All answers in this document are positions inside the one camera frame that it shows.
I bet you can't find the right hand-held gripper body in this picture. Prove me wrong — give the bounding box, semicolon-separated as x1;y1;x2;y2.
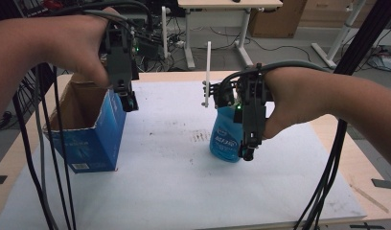
201;40;268;162

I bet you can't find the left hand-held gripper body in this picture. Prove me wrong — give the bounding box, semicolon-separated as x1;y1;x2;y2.
99;21;141;113

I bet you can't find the blue plastic bag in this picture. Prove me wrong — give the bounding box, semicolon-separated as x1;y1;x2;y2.
209;105;245;164

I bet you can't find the blue cardboard box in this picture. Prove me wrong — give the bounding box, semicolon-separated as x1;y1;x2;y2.
42;72;127;174

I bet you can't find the person's right hand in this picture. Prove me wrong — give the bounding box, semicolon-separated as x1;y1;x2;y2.
262;66;316;141

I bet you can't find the person's left hand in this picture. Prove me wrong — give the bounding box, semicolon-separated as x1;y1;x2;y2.
45;7;122;89

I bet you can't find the white desk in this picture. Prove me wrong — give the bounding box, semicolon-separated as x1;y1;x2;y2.
176;0;285;71

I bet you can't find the brown cardboard box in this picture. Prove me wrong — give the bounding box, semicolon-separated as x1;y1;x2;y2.
247;0;309;39

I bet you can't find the white foam sheet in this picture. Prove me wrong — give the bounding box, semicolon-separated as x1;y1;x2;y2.
0;80;368;230

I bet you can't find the white metal stand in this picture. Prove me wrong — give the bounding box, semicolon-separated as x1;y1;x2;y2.
310;0;368;70

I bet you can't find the black metal stand bar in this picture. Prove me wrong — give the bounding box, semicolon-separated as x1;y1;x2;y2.
333;0;391;77

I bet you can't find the white post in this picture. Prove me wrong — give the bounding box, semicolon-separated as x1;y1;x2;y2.
160;5;172;60

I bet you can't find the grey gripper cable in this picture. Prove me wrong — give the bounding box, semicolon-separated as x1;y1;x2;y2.
219;59;330;92

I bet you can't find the dark cable over hand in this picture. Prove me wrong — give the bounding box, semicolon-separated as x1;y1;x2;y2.
51;0;154;35

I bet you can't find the black floor cable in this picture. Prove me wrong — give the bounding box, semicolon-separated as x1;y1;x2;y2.
212;27;312;62

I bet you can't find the bundle of black cables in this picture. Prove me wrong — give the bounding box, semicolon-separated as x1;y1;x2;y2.
293;118;349;230

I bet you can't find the black hanging cable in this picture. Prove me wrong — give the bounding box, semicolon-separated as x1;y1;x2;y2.
51;65;78;230
11;63;56;230

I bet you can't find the grey hanging cable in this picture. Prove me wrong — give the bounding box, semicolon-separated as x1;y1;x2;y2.
33;65;59;230

